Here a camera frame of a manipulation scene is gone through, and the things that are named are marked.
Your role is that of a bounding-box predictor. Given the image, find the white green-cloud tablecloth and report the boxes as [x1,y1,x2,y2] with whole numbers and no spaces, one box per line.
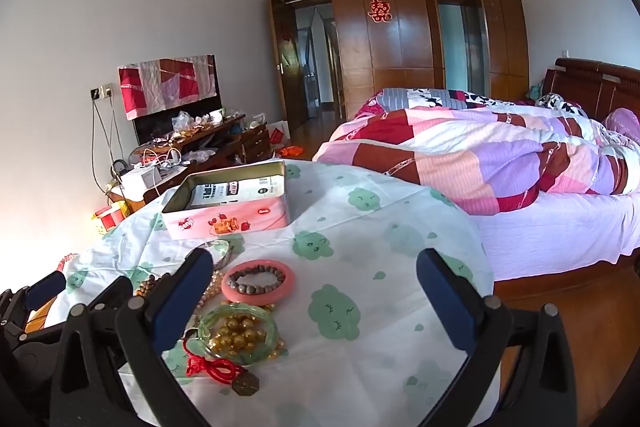
[42,159,501,427]

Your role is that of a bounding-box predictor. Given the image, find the pink bangle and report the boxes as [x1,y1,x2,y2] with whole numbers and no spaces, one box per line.
[221,259,295,306]

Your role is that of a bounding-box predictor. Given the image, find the green jade bangle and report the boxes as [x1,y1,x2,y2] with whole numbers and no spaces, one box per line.
[197,302,279,365]

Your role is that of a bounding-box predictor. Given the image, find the grey bead bracelet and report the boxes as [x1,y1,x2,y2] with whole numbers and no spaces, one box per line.
[227,264,287,295]

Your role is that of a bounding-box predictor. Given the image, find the hanging cables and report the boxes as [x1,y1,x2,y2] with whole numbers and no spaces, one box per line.
[90,97,126,178]

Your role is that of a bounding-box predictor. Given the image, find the beige bead bracelet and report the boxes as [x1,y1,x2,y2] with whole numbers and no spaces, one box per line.
[200,269,226,308]

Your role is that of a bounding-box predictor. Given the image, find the white box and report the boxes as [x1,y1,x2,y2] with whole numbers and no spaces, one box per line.
[120,167,162,195]

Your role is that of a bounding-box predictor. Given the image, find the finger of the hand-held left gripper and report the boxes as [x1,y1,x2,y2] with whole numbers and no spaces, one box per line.
[0,272,67,323]

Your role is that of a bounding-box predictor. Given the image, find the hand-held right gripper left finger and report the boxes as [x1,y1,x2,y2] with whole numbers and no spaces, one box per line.
[49,248,216,427]

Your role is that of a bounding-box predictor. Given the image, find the pink tin box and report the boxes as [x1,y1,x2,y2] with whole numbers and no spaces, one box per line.
[161,159,292,241]

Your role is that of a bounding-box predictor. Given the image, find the black television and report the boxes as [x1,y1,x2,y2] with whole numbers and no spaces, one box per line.
[131,54,223,145]

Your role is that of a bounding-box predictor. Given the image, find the gold bead necklace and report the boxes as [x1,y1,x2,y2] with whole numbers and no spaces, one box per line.
[207,307,288,360]

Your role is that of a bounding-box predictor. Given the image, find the white paper shopping bag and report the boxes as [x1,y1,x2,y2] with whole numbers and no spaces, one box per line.
[267,121,291,146]

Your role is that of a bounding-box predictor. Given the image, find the wooden headboard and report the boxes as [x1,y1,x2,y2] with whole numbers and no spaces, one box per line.
[542,57,640,122]

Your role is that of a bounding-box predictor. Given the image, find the brown wooden bead bracelet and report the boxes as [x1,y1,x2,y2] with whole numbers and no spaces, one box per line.
[134,274,173,298]

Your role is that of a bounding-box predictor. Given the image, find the red paper decoration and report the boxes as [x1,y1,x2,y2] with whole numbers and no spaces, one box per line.
[368,0,392,24]

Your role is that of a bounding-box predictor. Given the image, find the black and white pillow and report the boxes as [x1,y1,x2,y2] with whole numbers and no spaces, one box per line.
[536,93,588,118]

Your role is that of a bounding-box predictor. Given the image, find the red cord coin pendant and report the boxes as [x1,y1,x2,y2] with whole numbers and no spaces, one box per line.
[182,329,261,395]

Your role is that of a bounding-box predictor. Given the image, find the red patchwork cover cloth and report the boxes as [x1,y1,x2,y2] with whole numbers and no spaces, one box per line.
[118,54,217,122]

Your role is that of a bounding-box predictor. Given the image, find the purple pillow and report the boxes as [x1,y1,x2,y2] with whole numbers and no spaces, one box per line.
[602,107,640,142]

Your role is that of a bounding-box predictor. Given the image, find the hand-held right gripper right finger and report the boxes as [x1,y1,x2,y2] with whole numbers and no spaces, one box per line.
[416,248,591,427]

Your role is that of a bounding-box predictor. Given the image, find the silver bangle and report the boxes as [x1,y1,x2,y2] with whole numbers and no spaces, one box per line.
[192,239,232,269]

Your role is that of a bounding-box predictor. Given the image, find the white bed sheet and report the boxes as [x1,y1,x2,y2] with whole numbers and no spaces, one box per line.
[470,187,640,283]

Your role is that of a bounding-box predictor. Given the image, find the wooden television cabinet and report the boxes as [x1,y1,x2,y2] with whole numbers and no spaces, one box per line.
[130,113,273,202]

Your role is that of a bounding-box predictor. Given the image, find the wooden wardrobe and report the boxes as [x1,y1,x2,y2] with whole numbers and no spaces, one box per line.
[259,0,531,128]

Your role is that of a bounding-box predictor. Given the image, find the pink patchwork quilt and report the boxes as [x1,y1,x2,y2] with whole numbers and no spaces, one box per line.
[312,87,640,215]

